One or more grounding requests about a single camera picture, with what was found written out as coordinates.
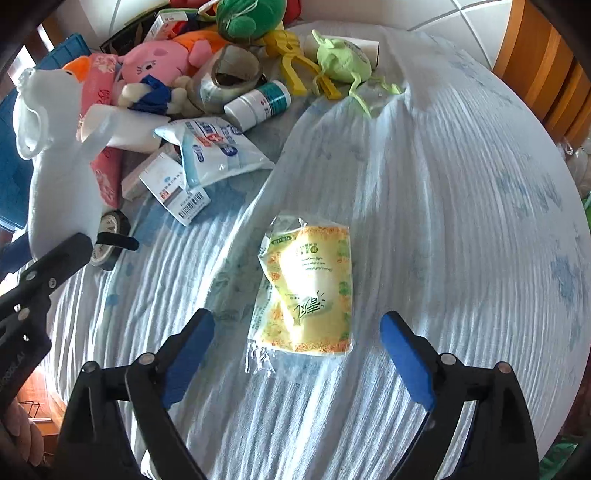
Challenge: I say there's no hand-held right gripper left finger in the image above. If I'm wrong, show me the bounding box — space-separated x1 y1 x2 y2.
58 308 217 480

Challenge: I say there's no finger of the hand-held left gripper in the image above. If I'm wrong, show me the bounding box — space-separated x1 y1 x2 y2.
0 232 94 320
96 233 140 251

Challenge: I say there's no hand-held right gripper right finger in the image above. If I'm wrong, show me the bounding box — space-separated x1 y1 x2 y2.
379 311 541 480

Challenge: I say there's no white plush toy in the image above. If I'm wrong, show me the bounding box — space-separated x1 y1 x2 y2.
13 55 127 259

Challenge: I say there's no blue plastic crate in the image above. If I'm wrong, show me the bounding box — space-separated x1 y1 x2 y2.
0 33 90 282

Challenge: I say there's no yellow tissue packet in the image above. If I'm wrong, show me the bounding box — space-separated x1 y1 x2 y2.
245 213 354 374

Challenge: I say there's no pink floral tissue pack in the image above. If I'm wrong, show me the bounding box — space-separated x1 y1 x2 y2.
81 52 122 121

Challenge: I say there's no person's left hand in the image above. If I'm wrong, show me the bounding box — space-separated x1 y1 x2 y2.
0 401 45 468

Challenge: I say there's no black tape roll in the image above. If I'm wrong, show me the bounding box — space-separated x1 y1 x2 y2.
90 210 134 271

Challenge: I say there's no white medicine box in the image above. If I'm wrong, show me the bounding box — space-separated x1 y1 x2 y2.
121 151 185 201

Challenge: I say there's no white barcode box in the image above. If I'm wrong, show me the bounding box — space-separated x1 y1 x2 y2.
139 171 211 227

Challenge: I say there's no blue white wipes packet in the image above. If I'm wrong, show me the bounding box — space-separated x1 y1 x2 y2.
154 117 276 188

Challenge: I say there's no blue dressed small doll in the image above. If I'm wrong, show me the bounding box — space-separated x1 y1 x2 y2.
117 76 204 116

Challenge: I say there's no light blue bed sheet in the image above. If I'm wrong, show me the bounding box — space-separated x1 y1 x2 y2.
44 21 585 480

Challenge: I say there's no grey tape roll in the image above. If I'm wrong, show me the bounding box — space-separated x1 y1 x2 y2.
191 44 264 114

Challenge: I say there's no pink plush toy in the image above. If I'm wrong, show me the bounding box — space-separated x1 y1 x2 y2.
117 39 199 93

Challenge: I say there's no white bottle teal label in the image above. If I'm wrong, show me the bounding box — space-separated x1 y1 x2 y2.
224 80 293 131

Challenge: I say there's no black gift bag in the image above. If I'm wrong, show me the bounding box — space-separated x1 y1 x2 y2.
99 10 160 58

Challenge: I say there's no orange carrot plush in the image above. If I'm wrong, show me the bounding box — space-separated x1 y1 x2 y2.
173 30 232 65

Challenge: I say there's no white red small box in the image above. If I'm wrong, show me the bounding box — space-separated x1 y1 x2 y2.
145 9 195 44

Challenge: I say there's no dark green frog plush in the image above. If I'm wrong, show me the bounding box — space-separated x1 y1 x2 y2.
215 0 287 40

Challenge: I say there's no light green plush toy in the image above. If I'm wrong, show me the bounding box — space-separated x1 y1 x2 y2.
311 29 402 116

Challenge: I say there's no wooden headboard post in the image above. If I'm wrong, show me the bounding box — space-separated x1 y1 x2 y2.
492 0 591 144

